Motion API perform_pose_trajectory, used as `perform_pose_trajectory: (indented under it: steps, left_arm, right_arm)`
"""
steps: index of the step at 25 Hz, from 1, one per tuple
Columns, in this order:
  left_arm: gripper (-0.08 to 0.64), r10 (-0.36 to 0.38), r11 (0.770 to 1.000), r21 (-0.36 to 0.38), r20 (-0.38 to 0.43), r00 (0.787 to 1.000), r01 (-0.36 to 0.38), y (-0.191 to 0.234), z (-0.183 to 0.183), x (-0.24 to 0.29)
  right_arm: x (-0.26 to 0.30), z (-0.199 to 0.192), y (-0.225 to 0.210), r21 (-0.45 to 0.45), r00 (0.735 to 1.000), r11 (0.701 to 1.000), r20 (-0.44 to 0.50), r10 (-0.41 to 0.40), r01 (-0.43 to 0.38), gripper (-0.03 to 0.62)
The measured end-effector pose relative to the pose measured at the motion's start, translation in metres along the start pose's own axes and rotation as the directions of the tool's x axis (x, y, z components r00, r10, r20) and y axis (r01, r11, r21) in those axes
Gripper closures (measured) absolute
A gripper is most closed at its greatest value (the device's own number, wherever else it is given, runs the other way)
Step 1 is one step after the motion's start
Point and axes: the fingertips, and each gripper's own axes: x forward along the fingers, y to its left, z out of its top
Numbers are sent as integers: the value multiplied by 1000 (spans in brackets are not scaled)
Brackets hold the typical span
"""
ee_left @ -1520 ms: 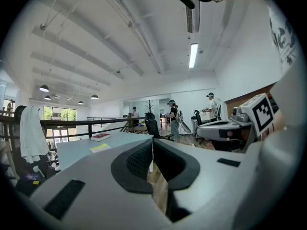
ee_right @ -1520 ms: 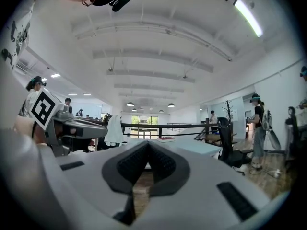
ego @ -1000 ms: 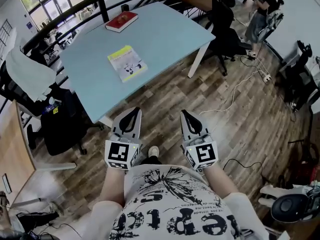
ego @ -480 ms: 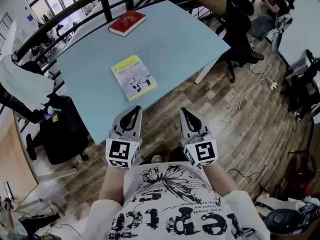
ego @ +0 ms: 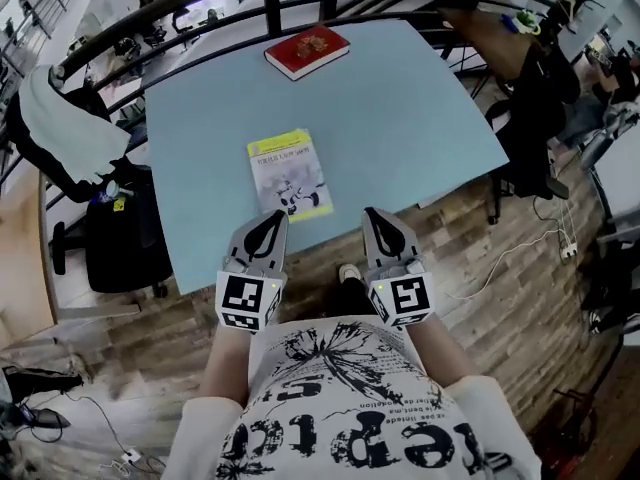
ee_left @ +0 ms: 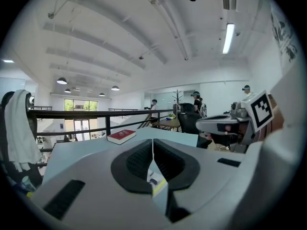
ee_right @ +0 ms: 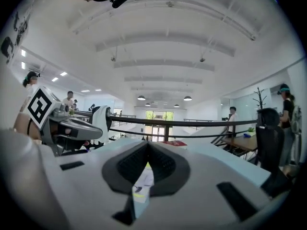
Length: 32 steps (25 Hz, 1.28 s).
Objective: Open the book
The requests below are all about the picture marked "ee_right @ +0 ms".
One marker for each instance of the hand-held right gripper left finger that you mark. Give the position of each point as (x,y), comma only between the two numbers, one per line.
(124,163)

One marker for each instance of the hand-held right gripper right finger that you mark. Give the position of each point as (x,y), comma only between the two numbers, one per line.
(168,166)

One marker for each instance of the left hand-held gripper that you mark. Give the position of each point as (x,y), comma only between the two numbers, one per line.
(57,118)

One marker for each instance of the person's left forearm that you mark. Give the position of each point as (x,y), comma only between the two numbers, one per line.
(22,124)

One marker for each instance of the red book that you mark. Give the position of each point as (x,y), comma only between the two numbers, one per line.
(175,144)

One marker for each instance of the glass entrance door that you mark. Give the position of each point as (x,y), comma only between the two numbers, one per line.
(158,126)

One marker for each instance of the black metal railing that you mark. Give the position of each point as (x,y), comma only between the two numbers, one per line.
(168,123)

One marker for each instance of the white jacket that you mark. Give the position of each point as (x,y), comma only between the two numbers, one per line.
(100,121)

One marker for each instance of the wooden table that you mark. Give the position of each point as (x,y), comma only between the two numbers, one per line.
(242,141)

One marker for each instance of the small green plant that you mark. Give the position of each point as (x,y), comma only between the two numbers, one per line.
(251,129)

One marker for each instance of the black mesh office chair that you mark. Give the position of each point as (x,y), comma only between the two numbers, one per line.
(269,138)

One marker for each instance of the black coat rack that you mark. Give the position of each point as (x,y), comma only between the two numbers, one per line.
(260,99)

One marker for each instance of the patterned backpack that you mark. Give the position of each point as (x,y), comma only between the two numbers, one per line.
(297,120)

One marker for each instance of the black and white wall graphic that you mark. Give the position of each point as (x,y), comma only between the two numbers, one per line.
(8,48)

